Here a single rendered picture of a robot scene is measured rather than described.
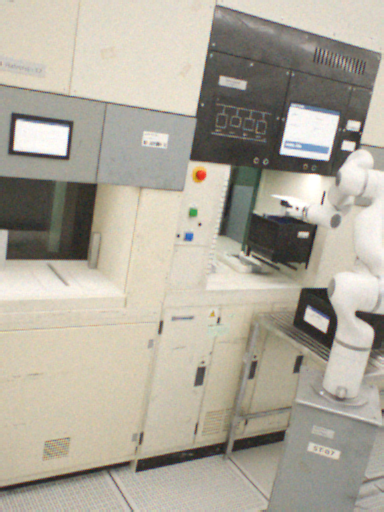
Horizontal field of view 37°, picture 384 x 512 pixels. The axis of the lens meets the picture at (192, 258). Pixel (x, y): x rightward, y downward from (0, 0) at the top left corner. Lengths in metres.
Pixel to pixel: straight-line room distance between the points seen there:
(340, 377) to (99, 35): 1.36
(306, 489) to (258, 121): 1.37
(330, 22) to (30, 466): 2.13
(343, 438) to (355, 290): 0.48
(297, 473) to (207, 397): 0.76
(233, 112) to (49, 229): 0.92
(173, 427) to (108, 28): 1.68
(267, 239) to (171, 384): 0.77
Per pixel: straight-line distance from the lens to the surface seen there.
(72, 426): 2.41
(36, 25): 1.93
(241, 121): 2.28
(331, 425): 1.96
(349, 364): 1.95
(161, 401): 2.55
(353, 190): 2.01
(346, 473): 2.05
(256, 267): 2.78
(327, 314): 2.38
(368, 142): 2.79
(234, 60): 2.24
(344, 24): 2.58
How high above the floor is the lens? 1.63
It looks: 16 degrees down
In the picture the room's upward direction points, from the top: 11 degrees clockwise
